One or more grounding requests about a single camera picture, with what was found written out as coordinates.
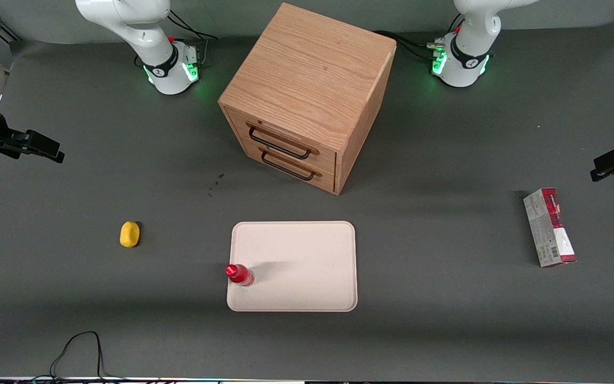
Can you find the wooden drawer cabinet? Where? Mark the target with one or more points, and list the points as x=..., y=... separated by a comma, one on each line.
x=307, y=69

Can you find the wooden drawer front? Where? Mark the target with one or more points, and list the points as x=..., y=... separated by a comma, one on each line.
x=291, y=133
x=325, y=181

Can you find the pale pink plastic tray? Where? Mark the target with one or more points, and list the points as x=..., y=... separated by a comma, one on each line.
x=307, y=261

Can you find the red and grey carton box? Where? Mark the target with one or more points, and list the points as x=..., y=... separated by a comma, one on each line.
x=548, y=226

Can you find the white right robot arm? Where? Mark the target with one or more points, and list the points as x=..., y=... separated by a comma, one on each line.
x=171, y=74

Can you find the red coke bottle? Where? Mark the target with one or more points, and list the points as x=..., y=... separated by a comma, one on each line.
x=241, y=276

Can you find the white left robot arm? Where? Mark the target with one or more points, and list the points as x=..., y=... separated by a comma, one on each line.
x=464, y=66

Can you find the yellow lemon toy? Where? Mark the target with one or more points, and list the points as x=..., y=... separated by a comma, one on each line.
x=129, y=234

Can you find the aluminium frame rail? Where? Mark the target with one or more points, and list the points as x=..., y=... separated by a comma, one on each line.
x=9, y=34

